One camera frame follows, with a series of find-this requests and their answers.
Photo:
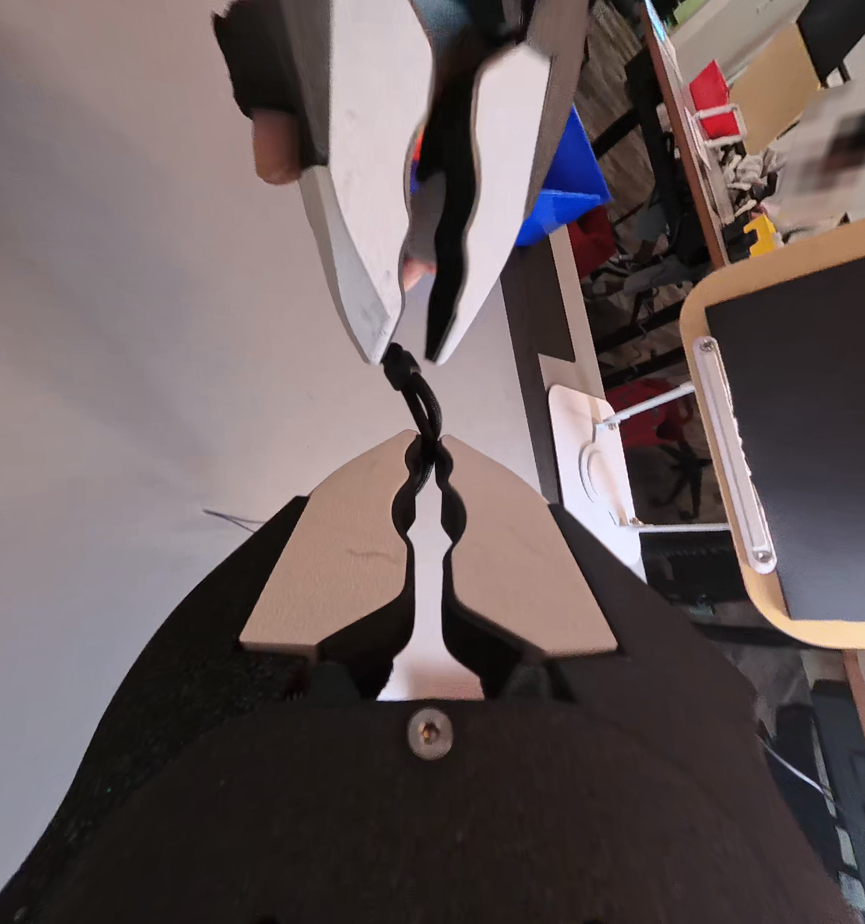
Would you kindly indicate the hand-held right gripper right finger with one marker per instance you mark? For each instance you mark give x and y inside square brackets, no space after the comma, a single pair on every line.
[519,570]

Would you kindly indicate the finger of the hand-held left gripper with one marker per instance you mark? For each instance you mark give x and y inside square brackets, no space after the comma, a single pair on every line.
[374,144]
[508,159]

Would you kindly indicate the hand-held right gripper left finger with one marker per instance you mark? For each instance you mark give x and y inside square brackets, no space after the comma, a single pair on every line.
[331,563]

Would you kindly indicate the blue plastic bin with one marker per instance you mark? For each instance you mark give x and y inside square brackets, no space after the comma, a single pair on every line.
[562,209]

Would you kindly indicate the yellow plastic object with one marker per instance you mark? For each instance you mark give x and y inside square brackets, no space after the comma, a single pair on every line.
[758,234]

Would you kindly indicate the person's left hand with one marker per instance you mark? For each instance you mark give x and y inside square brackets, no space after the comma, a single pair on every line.
[277,148]

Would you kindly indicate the red bag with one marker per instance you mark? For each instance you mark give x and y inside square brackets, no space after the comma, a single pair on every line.
[591,238]
[641,426]

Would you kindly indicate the long wooden desk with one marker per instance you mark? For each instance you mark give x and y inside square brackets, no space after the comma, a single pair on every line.
[685,137]

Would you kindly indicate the red plastic bin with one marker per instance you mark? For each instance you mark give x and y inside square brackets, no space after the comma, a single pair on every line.
[710,90]

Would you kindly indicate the tilted board on stand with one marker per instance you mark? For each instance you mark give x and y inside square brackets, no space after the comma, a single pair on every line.
[771,94]

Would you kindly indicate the wooden board with black sheet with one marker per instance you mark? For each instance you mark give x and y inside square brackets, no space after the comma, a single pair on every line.
[822,433]

